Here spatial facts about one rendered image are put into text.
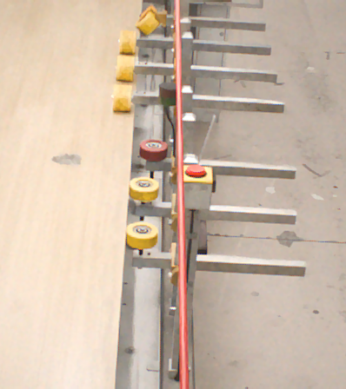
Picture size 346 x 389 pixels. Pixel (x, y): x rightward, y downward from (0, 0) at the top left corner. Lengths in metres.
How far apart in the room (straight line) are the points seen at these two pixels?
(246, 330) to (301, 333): 0.20
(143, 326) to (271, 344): 1.15
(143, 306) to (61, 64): 1.09
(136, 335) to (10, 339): 0.59
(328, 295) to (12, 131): 1.58
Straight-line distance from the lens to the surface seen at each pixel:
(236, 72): 3.65
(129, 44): 3.86
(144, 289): 3.07
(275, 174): 3.25
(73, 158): 3.08
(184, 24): 3.55
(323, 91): 6.20
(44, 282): 2.56
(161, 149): 3.19
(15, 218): 2.81
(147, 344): 2.86
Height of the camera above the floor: 2.27
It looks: 27 degrees down
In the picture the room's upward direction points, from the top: 5 degrees clockwise
